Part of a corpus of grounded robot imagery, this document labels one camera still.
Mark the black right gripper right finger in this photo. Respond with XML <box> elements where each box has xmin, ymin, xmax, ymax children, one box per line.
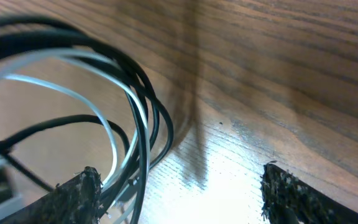
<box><xmin>260</xmin><ymin>162</ymin><xmax>358</xmax><ymax>224</ymax></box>

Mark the black USB cable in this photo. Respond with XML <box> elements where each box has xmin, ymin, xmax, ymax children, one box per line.
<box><xmin>0</xmin><ymin>15</ymin><xmax>175</xmax><ymax>224</ymax></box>

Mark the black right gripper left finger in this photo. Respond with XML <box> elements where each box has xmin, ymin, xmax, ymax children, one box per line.
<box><xmin>0</xmin><ymin>166</ymin><xmax>101</xmax><ymax>224</ymax></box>

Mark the white USB cable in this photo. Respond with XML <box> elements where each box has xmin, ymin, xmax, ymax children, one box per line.
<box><xmin>0</xmin><ymin>48</ymin><xmax>152</xmax><ymax>224</ymax></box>

